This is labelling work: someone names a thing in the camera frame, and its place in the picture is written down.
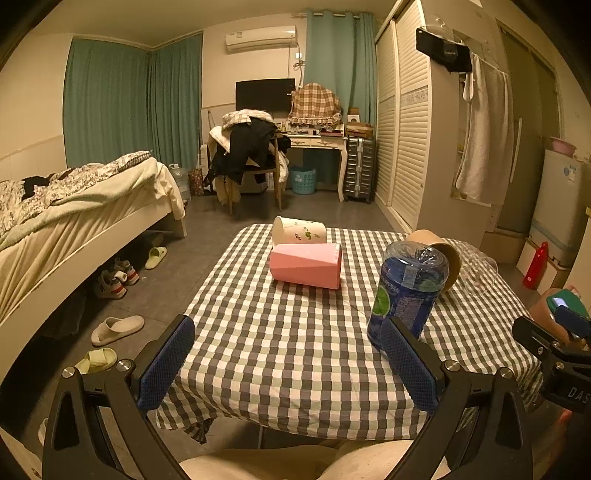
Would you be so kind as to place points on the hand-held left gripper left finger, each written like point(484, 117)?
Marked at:
point(166, 364)

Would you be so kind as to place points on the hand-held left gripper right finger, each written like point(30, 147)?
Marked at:
point(408, 369)

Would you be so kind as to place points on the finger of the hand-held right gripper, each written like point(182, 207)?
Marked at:
point(535, 334)

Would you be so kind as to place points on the clear glass cup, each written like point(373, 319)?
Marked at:
point(478, 272)

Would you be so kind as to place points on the brown paper cup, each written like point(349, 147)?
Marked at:
point(450, 263)

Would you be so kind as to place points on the pink plastic cup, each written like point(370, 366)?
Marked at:
point(307, 267)

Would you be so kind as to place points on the white patterned paper cup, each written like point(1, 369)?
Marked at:
point(300, 230)

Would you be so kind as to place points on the white slipper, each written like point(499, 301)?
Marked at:
point(115, 328)

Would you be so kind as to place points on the white box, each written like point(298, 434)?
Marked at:
point(554, 272)

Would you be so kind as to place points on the red bottle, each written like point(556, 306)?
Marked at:
point(536, 267)

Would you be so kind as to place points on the green slipper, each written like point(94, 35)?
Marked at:
point(97, 361)

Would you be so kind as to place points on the blue plastic bottle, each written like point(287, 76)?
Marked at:
point(408, 286)

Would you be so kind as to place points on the cardboard box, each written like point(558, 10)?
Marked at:
point(503, 247)

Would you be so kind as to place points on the white and red sneaker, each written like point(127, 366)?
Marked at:
point(129, 272)
point(108, 285)

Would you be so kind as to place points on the yellow-green slipper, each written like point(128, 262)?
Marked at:
point(156, 257)

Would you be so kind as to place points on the checkered tablecloth table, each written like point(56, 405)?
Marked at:
point(295, 360)

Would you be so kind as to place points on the small white refrigerator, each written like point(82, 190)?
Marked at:
point(561, 207)

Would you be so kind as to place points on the person's legs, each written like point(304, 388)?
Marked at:
point(304, 461)

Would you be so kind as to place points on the bed with beige bedding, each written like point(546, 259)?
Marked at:
point(69, 258)

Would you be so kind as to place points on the cream bed sheet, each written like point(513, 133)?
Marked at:
point(92, 203)

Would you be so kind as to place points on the large water jug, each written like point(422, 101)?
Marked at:
point(180, 182)

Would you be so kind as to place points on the red patterned bag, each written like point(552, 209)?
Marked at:
point(196, 182)

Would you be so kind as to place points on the pink basin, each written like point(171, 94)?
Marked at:
point(563, 146)

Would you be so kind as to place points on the grey door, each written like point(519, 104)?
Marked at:
point(531, 138)

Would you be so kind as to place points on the white hanging towel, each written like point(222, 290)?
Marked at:
point(482, 138)

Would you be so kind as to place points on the silver suitcase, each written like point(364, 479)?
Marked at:
point(359, 168)

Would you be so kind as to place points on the floral patterned duvet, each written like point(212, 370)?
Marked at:
point(55, 189)

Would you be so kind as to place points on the wooden chair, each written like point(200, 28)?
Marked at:
point(276, 184)

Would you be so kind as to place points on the blue laundry basket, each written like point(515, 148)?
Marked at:
point(303, 181)

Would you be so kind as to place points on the pile of clothes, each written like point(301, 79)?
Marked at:
point(242, 147)

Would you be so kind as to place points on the white louvered wardrobe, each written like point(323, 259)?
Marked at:
point(411, 138)

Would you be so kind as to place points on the white desk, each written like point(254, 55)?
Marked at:
point(323, 145)

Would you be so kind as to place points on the brown box on desk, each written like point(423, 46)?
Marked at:
point(358, 124)

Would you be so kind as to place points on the green window curtain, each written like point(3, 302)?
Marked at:
point(115, 97)

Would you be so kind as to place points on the plaid cloth cover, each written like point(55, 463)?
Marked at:
point(316, 104)

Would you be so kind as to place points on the black flat television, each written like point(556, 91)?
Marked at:
point(263, 94)

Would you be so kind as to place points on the black hanging bag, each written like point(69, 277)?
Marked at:
point(443, 48)

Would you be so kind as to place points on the teal curtain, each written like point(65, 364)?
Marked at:
point(337, 50)

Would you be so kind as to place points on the white air conditioner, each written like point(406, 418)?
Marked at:
point(261, 38)

